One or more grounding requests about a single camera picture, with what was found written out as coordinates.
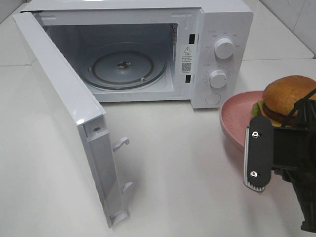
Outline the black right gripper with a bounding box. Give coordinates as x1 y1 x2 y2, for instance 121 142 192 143
273 100 316 232

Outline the burger with sesame bun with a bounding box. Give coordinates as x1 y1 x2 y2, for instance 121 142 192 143
251 75 316 127

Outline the pink round plate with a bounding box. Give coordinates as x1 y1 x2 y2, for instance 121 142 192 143
219 90 263 152

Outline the round door release button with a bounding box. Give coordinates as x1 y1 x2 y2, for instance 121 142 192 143
205 93 221 105

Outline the white microwave knob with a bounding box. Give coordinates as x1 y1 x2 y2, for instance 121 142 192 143
209 70 228 88
214 37 235 59

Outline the white microwave door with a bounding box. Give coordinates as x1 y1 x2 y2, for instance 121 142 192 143
13 12 131 228

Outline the white microwave oven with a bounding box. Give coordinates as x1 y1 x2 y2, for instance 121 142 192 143
19 0 253 109

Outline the warning label sticker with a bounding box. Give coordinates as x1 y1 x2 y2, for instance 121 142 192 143
180 45 194 73

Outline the glass microwave turntable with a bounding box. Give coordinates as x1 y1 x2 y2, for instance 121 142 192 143
80 42 167 90

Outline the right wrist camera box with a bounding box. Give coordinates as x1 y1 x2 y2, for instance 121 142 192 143
243 116 274 193

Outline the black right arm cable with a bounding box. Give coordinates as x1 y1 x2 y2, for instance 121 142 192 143
278 88 316 129

